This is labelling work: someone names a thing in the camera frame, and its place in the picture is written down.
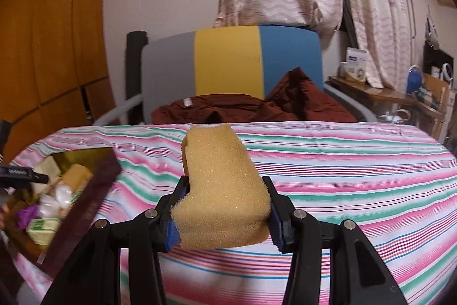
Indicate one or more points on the cream cardboard box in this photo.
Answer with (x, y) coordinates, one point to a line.
(48, 167)

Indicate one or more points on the small white cup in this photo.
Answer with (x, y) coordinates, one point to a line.
(343, 69)

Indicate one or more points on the grey yellow blue chair back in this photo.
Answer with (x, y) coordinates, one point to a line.
(228, 65)

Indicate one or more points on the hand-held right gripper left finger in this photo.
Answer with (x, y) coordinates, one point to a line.
(172, 235)

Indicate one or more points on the metal stand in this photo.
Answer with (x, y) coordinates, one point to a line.
(413, 5)

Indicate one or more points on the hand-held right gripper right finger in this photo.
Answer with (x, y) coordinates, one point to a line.
(278, 230)

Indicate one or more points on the dark red garment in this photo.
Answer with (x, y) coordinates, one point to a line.
(250, 108)

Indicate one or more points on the white blue printed box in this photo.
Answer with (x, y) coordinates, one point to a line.
(355, 64)

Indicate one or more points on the pink green striped tablecloth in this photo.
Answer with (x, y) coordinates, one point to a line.
(339, 176)

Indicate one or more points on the gold lined metal tin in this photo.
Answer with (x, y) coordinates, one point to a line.
(89, 197)

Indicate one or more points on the purple plastic bag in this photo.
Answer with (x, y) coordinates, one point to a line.
(26, 215)

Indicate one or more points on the small green cream box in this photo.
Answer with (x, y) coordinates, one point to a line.
(43, 228)

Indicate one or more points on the black rolled mat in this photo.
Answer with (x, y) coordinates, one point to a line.
(135, 76)

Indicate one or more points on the wooden shelf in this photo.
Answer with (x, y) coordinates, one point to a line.
(378, 90)

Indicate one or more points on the grey bed rail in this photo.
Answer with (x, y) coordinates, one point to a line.
(353, 105)

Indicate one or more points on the white plastic wrapped armrest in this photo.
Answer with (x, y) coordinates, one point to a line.
(114, 112)

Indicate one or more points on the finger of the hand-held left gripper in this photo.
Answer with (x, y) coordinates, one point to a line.
(18, 173)

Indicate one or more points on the wooden crate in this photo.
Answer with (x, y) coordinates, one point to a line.
(433, 101)

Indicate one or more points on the yellow sponge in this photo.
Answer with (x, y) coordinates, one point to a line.
(221, 183)
(76, 176)

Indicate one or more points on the wooden wardrobe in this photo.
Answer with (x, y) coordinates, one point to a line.
(46, 40)

